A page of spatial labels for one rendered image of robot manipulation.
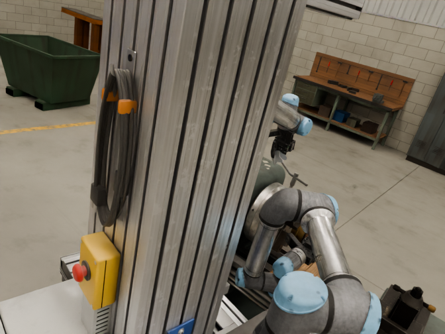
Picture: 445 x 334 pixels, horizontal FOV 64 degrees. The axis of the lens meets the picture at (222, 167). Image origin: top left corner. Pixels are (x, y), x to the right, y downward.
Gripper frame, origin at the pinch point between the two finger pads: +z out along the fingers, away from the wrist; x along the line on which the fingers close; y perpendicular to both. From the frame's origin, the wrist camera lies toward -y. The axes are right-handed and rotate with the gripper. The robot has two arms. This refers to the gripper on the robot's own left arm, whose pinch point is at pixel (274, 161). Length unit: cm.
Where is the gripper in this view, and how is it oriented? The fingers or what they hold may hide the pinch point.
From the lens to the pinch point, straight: 178.5
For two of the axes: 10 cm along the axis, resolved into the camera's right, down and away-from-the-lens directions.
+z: -0.8, 8.3, 5.5
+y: 7.5, 4.1, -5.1
